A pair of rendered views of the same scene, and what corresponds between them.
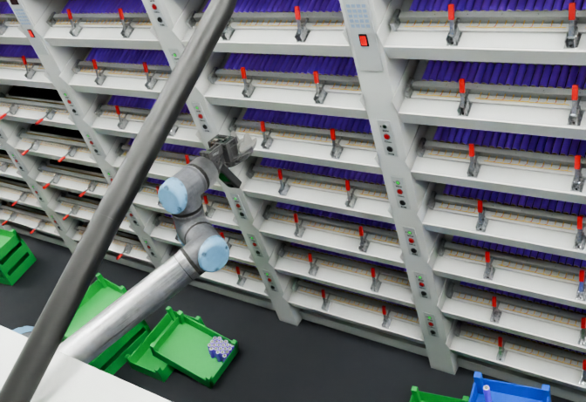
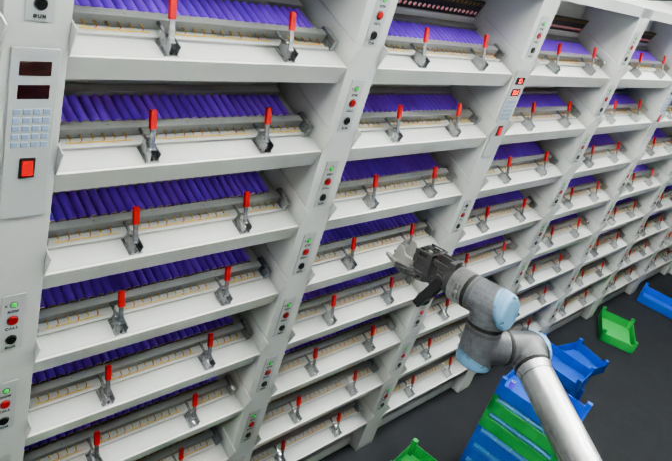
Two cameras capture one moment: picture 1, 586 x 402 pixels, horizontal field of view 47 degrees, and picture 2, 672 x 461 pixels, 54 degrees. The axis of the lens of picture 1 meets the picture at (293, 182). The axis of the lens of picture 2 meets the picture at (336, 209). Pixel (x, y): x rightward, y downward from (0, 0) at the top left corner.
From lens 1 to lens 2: 270 cm
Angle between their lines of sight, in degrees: 80
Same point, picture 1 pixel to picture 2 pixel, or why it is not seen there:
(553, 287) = not seen: hidden behind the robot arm
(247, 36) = (409, 136)
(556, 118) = (534, 174)
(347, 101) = (445, 190)
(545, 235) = (485, 264)
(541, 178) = (505, 220)
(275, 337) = not seen: outside the picture
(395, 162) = (453, 238)
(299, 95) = (410, 195)
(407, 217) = not seen: hidden behind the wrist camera
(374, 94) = (476, 178)
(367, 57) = (492, 145)
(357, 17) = (506, 112)
